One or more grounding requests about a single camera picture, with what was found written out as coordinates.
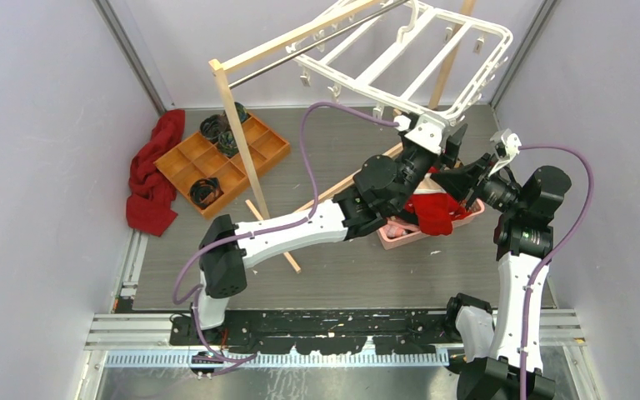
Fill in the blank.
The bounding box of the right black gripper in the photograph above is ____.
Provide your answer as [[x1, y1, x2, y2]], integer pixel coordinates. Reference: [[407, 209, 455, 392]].
[[432, 152, 527, 215]]

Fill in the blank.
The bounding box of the red santa sock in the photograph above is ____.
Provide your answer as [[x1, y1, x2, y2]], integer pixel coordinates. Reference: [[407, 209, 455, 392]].
[[399, 167, 472, 236]]

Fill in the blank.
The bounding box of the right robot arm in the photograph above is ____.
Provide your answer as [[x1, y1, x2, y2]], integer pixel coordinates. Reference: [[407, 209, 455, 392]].
[[431, 154, 572, 399]]

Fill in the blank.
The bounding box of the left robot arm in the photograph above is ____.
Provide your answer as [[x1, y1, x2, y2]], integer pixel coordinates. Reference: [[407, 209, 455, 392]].
[[190, 122, 467, 345]]

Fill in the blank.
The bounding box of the white plastic clip hanger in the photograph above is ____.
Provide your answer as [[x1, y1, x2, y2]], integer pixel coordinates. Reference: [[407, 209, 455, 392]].
[[286, 1, 513, 126]]

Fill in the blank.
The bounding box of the pink sock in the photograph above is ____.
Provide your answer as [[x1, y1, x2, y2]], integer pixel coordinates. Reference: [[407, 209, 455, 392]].
[[380, 218, 420, 241]]

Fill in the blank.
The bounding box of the rolled teal sock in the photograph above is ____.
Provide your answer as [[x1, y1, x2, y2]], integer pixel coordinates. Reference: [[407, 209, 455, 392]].
[[234, 102, 249, 123]]

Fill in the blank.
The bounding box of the rolled dark green sock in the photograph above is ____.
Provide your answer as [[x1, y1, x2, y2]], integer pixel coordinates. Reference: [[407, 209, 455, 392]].
[[217, 131, 239, 158]]

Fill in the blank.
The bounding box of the rolled black orange sock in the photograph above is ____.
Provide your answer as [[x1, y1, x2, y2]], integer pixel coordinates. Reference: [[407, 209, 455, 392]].
[[188, 177, 223, 210]]

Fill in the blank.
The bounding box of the wooden compartment tray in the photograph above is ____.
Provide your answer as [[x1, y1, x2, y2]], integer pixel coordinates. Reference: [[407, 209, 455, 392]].
[[154, 113, 291, 219]]

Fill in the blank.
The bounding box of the red cloth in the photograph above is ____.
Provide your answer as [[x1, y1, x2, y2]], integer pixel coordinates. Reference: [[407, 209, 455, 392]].
[[126, 109, 186, 237]]

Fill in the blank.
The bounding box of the wooden drying rack frame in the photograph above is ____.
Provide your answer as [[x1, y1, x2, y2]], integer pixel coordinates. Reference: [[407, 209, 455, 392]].
[[208, 0, 478, 275]]

